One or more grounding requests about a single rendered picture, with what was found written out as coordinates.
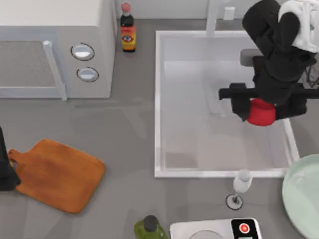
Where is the green bottle with black cap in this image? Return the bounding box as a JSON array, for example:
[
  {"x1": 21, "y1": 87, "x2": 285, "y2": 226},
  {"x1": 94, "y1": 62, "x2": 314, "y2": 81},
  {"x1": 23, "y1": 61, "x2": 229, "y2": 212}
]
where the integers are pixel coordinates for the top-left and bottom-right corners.
[{"x1": 133, "y1": 215, "x2": 169, "y2": 239}]

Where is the black cable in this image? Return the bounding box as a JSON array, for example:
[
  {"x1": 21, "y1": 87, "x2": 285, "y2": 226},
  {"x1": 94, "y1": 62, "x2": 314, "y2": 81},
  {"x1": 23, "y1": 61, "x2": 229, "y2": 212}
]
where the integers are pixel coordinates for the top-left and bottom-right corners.
[{"x1": 304, "y1": 63, "x2": 319, "y2": 89}]

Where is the white kitchen scale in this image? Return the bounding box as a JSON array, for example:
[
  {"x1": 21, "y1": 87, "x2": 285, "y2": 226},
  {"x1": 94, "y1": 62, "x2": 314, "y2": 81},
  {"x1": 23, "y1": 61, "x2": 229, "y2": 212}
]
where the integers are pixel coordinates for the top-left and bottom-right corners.
[{"x1": 170, "y1": 217, "x2": 263, "y2": 239}]

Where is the pale microwave door handle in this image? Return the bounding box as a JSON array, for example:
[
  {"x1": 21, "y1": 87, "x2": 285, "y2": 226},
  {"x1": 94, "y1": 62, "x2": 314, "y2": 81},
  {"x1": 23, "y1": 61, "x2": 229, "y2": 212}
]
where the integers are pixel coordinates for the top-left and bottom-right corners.
[{"x1": 42, "y1": 40, "x2": 68, "y2": 102}]

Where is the pale microwave oven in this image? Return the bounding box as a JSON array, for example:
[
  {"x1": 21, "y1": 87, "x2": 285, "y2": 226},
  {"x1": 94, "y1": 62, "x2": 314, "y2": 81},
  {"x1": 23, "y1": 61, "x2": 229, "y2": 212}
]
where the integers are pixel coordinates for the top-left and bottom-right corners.
[{"x1": 0, "y1": 0, "x2": 118, "y2": 101}]

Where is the tall white tap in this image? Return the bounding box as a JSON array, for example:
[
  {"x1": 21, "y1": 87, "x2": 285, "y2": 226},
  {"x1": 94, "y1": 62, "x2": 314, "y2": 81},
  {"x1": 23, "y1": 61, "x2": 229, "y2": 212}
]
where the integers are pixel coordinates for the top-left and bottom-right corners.
[{"x1": 205, "y1": 0, "x2": 219, "y2": 38}]

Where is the large microwave knob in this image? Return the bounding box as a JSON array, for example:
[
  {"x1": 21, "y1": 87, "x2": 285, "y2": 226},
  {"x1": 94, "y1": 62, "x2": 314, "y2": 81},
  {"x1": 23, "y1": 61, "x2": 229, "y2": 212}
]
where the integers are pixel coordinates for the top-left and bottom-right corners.
[{"x1": 70, "y1": 43, "x2": 95, "y2": 61}]

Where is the white goblet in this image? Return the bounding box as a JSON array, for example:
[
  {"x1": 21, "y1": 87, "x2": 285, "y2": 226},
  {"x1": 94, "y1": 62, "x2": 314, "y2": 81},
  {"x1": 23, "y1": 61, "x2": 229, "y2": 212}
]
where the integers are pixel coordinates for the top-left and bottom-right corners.
[{"x1": 225, "y1": 169, "x2": 252, "y2": 211}]

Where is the dark bottle with red cap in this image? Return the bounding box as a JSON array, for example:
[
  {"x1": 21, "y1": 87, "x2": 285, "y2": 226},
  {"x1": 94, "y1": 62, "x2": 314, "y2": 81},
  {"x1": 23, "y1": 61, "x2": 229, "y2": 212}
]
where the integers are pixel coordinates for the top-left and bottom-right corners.
[{"x1": 120, "y1": 2, "x2": 137, "y2": 53}]

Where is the microwave door with grey window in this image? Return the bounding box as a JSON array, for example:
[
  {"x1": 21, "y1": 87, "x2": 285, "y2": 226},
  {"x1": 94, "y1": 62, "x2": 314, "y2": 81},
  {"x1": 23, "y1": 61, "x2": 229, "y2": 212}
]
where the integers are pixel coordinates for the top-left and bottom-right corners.
[{"x1": 0, "y1": 39, "x2": 63, "y2": 99}]

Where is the pale green bowl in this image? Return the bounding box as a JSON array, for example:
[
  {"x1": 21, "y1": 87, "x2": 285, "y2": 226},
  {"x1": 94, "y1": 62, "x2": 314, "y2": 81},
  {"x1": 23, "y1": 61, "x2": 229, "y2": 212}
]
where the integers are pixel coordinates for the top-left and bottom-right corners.
[{"x1": 282, "y1": 154, "x2": 319, "y2": 239}]

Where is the white sink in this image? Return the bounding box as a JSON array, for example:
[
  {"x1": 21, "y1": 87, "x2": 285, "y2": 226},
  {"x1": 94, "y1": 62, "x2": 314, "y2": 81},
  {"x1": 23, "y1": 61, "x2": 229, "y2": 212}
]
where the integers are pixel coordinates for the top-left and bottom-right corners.
[{"x1": 154, "y1": 30, "x2": 300, "y2": 179}]

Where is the white wall socket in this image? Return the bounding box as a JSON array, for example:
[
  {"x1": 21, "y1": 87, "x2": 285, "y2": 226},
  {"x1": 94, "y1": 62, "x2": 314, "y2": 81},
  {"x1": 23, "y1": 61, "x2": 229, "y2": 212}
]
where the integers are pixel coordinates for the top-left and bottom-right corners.
[{"x1": 223, "y1": 6, "x2": 236, "y2": 20}]

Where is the small microwave knob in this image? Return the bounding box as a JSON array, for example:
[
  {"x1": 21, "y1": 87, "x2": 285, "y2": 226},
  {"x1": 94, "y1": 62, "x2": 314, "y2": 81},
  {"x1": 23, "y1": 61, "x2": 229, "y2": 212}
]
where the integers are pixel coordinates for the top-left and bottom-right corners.
[{"x1": 76, "y1": 66, "x2": 100, "y2": 83}]

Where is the wooden cutting board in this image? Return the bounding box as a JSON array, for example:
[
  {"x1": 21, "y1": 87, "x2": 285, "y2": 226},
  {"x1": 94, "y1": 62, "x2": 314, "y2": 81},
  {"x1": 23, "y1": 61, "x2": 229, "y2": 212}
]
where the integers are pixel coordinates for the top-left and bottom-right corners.
[{"x1": 7, "y1": 139, "x2": 106, "y2": 215}]

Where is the red cup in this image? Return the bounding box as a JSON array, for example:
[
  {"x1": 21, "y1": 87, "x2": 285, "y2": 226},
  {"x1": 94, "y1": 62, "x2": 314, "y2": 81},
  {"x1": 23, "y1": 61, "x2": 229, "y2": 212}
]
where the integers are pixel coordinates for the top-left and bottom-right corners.
[{"x1": 247, "y1": 97, "x2": 277, "y2": 127}]

